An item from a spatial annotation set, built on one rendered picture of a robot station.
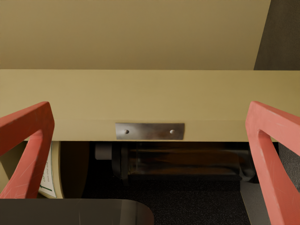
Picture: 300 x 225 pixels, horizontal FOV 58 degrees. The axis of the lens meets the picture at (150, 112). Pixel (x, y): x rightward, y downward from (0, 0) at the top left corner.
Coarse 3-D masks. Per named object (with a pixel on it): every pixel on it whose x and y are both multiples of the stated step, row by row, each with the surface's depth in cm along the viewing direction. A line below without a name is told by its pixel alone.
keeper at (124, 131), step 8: (120, 128) 28; (128, 128) 28; (136, 128) 28; (144, 128) 28; (152, 128) 28; (160, 128) 28; (168, 128) 28; (176, 128) 28; (120, 136) 28; (128, 136) 28; (136, 136) 28; (144, 136) 28; (152, 136) 28; (160, 136) 28; (168, 136) 28; (176, 136) 28
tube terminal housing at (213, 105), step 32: (0, 96) 31; (32, 96) 31; (64, 96) 31; (96, 96) 31; (128, 96) 31; (160, 96) 31; (192, 96) 31; (224, 96) 31; (256, 96) 31; (288, 96) 31; (64, 128) 28; (96, 128) 28; (192, 128) 28; (224, 128) 28; (0, 160) 31; (0, 192) 34
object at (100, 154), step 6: (96, 144) 42; (102, 144) 42; (108, 144) 42; (114, 144) 39; (96, 150) 42; (102, 150) 42; (108, 150) 42; (114, 150) 39; (96, 156) 42; (102, 156) 42; (108, 156) 42; (114, 156) 39; (114, 162) 39; (114, 168) 40; (114, 174) 41
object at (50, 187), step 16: (64, 144) 50; (80, 144) 51; (48, 160) 35; (64, 160) 50; (80, 160) 51; (48, 176) 36; (64, 176) 48; (80, 176) 49; (48, 192) 37; (64, 192) 45; (80, 192) 47
